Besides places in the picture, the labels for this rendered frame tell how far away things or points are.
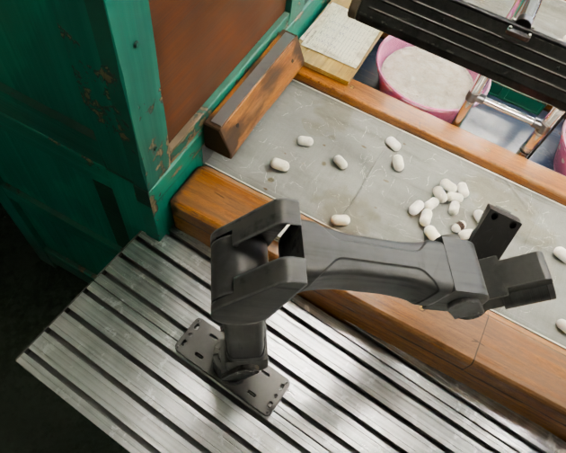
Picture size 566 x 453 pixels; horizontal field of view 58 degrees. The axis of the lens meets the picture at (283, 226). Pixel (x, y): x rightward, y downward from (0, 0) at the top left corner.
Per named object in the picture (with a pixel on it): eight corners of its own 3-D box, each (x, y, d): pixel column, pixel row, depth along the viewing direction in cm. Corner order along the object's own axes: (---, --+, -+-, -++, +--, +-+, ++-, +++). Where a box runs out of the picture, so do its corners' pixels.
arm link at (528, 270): (537, 250, 66) (532, 209, 56) (560, 313, 62) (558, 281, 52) (447, 271, 70) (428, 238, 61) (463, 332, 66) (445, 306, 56)
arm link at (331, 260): (483, 233, 60) (240, 189, 48) (505, 305, 56) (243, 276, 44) (419, 274, 69) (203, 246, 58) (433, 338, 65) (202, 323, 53)
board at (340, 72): (347, 85, 110) (349, 82, 109) (287, 57, 112) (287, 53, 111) (402, 4, 126) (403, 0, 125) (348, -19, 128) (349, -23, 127)
